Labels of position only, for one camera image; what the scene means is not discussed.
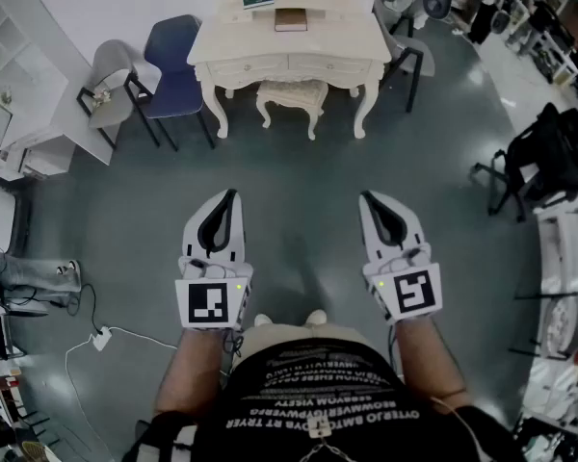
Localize white floor cable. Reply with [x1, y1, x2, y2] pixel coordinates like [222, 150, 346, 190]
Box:
[65, 325, 179, 451]

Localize cream upholstered stool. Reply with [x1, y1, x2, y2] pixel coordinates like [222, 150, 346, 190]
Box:
[255, 78, 329, 141]

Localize person's beige trousers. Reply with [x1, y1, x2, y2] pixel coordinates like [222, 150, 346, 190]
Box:
[240, 322, 372, 355]

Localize black floor cable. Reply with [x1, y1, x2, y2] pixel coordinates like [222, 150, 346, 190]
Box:
[66, 284, 102, 336]

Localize person's left forearm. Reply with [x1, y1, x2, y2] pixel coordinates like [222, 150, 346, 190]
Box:
[153, 327, 232, 416]

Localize person's black printed t-shirt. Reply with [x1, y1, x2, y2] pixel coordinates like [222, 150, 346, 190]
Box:
[122, 339, 531, 462]

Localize white shelf unit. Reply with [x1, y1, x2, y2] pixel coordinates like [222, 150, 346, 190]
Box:
[0, 0, 71, 139]

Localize brown book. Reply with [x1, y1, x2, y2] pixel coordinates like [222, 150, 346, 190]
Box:
[274, 8, 308, 33]

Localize white table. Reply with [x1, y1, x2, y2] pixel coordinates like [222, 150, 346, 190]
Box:
[21, 77, 115, 177]

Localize cream ornate dressing table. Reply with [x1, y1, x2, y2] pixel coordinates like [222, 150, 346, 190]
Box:
[186, 0, 393, 140]

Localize grey chair with black legs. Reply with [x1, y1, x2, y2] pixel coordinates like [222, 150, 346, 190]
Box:
[373, 0, 437, 114]
[508, 291, 578, 360]
[76, 39, 148, 151]

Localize person's right forearm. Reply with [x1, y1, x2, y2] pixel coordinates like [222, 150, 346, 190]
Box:
[394, 318, 471, 411]

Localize black office chair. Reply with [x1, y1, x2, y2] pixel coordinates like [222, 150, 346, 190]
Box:
[470, 102, 578, 223]

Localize blue chair with black legs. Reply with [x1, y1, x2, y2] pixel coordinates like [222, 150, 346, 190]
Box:
[124, 14, 217, 152]

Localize silver chain necklace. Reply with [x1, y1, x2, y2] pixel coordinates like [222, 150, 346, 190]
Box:
[307, 416, 353, 462]

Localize white power strip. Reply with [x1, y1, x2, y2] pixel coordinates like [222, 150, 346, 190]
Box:
[91, 325, 113, 352]

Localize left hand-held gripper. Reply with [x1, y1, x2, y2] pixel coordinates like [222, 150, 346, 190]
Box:
[174, 189, 255, 330]

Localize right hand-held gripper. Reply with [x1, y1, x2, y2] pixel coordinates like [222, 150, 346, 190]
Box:
[358, 190, 443, 325]

